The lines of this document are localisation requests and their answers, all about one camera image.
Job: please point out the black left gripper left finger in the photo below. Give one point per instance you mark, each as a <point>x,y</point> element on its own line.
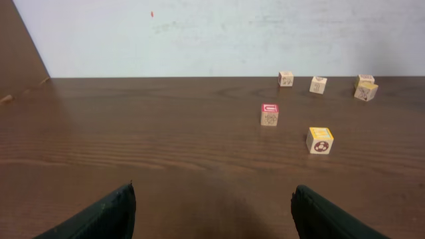
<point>113,217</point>

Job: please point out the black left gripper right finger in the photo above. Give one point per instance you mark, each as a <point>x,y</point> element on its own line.
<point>316,217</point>

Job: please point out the yellow block with ball picture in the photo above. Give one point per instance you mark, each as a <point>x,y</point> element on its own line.
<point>319,140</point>

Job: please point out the red top wooden block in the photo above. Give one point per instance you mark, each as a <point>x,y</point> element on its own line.
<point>269,115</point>

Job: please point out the wooden block with number three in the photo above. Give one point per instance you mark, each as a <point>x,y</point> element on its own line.
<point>318,85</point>

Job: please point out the yellow top wooden block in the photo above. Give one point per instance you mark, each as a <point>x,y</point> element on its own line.
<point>366,91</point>

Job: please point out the wooden block with animal drawing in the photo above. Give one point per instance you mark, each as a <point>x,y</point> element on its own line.
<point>285,79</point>

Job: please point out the wooden block with lattice top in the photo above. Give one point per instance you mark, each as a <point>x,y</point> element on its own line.
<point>364,78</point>

